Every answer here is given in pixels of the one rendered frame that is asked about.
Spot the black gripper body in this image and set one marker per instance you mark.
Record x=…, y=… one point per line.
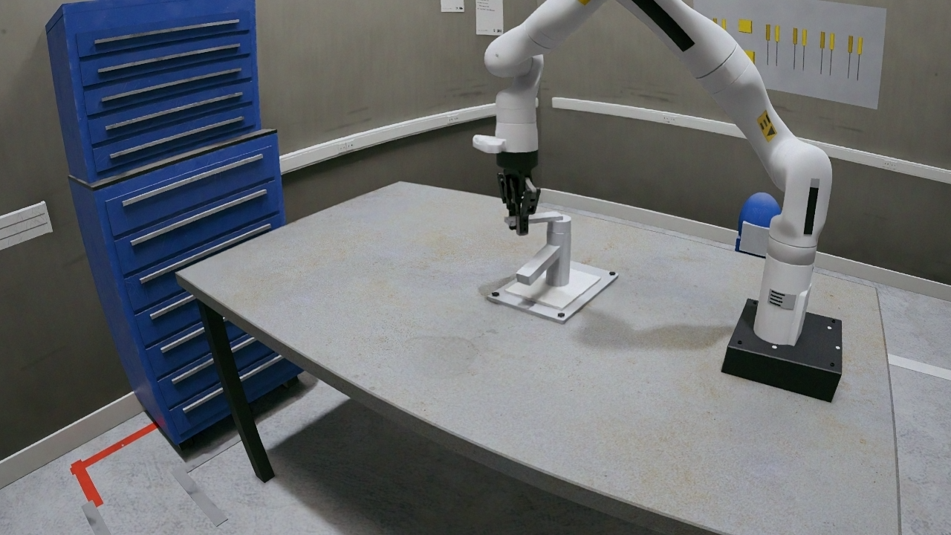
x=522, y=162

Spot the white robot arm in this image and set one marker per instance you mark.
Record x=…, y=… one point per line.
x=728, y=75

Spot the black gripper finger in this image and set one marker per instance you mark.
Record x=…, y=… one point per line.
x=506, y=196
x=529, y=204

